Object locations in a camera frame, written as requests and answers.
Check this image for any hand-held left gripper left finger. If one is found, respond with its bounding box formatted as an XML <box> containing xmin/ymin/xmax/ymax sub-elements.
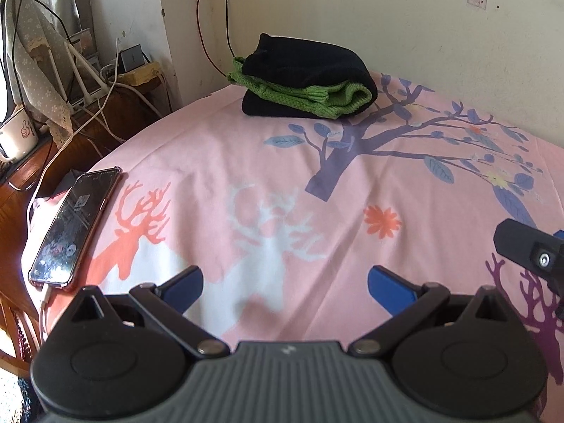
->
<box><xmin>69</xmin><ymin>265</ymin><xmax>231</xmax><ymax>358</ymax></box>

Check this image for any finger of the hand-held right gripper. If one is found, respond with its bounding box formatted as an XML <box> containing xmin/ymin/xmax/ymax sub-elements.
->
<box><xmin>493</xmin><ymin>218</ymin><xmax>564</xmax><ymax>311</ymax></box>

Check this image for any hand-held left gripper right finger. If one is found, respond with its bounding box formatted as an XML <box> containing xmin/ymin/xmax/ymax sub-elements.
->
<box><xmin>349</xmin><ymin>265</ymin><xmax>508</xmax><ymax>358</ymax></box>

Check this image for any green and black knit sweater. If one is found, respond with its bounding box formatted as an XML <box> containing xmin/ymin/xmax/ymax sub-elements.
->
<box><xmin>227</xmin><ymin>33</ymin><xmax>379</xmax><ymax>119</ymax></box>

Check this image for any smartphone in clear case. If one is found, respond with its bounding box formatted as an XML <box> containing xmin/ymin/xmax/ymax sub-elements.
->
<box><xmin>29</xmin><ymin>166</ymin><xmax>122</xmax><ymax>292</ymax></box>

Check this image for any pink tree print bedsheet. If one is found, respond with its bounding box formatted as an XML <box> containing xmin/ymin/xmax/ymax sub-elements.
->
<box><xmin>22</xmin><ymin>70</ymin><xmax>564</xmax><ymax>423</ymax></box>

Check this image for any wooden nightstand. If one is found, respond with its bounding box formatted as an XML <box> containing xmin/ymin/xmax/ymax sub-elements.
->
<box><xmin>0</xmin><ymin>80</ymin><xmax>179</xmax><ymax>364</ymax></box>

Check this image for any yellowish wooden block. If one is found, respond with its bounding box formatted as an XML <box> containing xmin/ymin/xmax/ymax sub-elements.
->
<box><xmin>117</xmin><ymin>61</ymin><xmax>163</xmax><ymax>88</ymax></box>

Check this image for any white enamel mug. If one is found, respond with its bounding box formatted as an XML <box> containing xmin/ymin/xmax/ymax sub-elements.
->
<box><xmin>0</xmin><ymin>105</ymin><xmax>40</xmax><ymax>162</ymax></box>

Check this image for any white router with antennas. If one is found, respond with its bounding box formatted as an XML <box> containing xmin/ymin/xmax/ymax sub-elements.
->
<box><xmin>48</xmin><ymin>30</ymin><xmax>116</xmax><ymax>112</ymax></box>

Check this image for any dark power adapter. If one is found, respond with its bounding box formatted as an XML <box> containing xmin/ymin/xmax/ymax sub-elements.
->
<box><xmin>116</xmin><ymin>44</ymin><xmax>149</xmax><ymax>74</ymax></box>

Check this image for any grey floral cloth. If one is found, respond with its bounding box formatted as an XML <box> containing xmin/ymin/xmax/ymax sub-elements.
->
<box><xmin>0</xmin><ymin>0</ymin><xmax>75</xmax><ymax>147</ymax></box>

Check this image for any white charging cable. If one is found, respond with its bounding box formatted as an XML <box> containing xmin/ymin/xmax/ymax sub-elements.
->
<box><xmin>25</xmin><ymin>37</ymin><xmax>122</xmax><ymax>344</ymax></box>

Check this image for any red cable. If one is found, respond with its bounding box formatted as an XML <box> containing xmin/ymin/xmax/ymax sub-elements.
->
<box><xmin>196</xmin><ymin>0</ymin><xmax>231</xmax><ymax>79</ymax></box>

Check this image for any black cable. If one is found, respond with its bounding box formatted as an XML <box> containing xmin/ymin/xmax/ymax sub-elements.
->
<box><xmin>213</xmin><ymin>0</ymin><xmax>238</xmax><ymax>61</ymax></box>

